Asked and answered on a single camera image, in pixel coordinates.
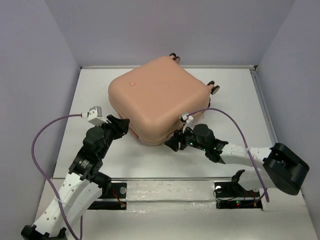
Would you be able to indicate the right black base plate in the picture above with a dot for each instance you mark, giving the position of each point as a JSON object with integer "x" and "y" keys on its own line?
{"x": 230, "y": 195}

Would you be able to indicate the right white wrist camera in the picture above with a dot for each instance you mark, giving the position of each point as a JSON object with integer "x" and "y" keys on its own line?
{"x": 187, "y": 119}

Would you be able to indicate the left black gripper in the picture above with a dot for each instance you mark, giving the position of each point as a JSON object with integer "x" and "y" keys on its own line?
{"x": 120, "y": 125}

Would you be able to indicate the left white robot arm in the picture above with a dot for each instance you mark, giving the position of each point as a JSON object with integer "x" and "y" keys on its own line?
{"x": 83, "y": 183}

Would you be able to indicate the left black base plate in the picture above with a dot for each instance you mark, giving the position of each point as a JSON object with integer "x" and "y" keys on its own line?
{"x": 113, "y": 199}

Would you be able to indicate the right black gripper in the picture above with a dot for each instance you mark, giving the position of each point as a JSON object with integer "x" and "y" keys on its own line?
{"x": 178, "y": 136}

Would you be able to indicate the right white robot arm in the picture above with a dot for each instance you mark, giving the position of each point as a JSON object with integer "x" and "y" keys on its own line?
{"x": 273, "y": 167}

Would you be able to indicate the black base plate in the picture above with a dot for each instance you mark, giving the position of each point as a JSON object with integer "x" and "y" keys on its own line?
{"x": 113, "y": 199}
{"x": 230, "y": 195}

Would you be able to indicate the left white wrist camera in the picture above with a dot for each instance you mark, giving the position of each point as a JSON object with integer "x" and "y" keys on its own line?
{"x": 96, "y": 115}

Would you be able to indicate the pink hard-shell suitcase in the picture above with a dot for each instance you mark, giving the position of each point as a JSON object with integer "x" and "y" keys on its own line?
{"x": 155, "y": 95}

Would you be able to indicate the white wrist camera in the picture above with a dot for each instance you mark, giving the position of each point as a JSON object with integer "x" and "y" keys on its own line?
{"x": 96, "y": 115}
{"x": 187, "y": 119}

